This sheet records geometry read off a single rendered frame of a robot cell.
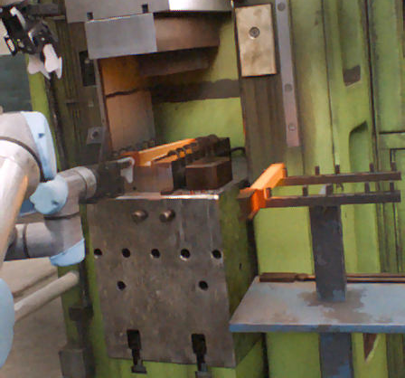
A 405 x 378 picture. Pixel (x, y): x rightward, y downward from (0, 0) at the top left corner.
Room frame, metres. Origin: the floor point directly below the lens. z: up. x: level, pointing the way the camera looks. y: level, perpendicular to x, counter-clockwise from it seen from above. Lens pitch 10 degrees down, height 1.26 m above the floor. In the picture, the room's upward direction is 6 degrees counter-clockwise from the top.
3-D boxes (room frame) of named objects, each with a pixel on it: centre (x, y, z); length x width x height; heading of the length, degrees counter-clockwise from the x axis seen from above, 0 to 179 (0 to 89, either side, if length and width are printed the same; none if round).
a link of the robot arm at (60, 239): (1.49, 0.33, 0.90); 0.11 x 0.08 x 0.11; 89
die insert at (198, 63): (2.07, 0.05, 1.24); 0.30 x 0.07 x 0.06; 156
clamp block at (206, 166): (1.84, -0.01, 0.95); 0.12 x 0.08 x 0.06; 156
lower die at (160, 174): (2.05, 0.09, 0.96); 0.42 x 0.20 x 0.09; 156
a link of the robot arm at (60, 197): (1.49, 0.31, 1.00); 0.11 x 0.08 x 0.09; 156
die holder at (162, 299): (2.03, 0.03, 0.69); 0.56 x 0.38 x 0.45; 156
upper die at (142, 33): (2.05, 0.09, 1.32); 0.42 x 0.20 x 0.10; 156
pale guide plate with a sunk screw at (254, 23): (1.84, -0.17, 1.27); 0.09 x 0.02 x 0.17; 66
